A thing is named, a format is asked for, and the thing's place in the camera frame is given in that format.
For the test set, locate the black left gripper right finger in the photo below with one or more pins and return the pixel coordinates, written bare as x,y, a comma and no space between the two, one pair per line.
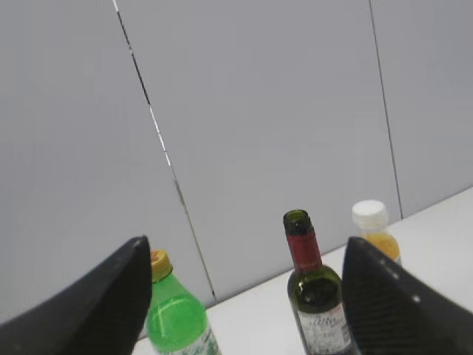
389,311

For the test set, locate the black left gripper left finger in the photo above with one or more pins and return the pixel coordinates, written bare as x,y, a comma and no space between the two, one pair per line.
101,313

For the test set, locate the dark red wine bottle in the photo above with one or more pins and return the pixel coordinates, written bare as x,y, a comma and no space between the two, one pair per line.
314,291

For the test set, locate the green plastic soda bottle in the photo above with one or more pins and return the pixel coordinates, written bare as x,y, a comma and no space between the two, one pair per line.
177,321

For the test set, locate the orange juice bottle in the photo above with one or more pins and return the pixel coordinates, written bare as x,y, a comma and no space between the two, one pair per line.
372,218

